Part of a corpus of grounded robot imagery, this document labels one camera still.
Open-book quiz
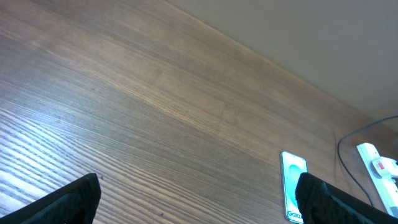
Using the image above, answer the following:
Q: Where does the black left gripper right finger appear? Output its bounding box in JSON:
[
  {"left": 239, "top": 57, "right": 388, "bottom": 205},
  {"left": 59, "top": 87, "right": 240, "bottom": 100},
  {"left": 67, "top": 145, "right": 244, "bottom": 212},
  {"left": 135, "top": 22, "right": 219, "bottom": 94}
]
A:
[{"left": 295, "top": 172, "right": 397, "bottom": 224}]

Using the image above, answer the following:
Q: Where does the Galaxy smartphone with cyan screen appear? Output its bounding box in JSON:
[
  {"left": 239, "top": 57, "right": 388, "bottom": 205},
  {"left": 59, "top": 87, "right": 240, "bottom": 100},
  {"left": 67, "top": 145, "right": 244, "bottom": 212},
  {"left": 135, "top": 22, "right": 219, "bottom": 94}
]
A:
[{"left": 280, "top": 151, "right": 308, "bottom": 223}]

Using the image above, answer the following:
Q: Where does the white power strip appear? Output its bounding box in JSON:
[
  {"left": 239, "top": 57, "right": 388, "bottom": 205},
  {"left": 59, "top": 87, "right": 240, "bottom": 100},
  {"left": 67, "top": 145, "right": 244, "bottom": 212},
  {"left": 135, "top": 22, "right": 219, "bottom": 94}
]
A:
[{"left": 357, "top": 142, "right": 397, "bottom": 218}]

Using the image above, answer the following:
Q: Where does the white USB charger plug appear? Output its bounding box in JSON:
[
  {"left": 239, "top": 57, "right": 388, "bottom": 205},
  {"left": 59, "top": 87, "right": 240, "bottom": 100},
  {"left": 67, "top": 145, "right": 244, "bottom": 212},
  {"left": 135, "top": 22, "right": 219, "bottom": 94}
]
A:
[{"left": 371, "top": 157, "right": 398, "bottom": 179}]

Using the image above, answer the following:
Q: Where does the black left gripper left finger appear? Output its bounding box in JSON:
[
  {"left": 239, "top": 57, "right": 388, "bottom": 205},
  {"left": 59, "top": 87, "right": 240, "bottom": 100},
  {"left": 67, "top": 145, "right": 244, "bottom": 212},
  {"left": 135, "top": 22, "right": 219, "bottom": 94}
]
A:
[{"left": 1, "top": 173, "right": 101, "bottom": 224}]

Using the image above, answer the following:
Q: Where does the black charging cable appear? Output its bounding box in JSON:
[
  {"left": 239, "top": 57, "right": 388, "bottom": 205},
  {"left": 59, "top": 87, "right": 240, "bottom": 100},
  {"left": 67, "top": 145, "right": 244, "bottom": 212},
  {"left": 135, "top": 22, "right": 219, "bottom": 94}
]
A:
[{"left": 336, "top": 115, "right": 398, "bottom": 208}]

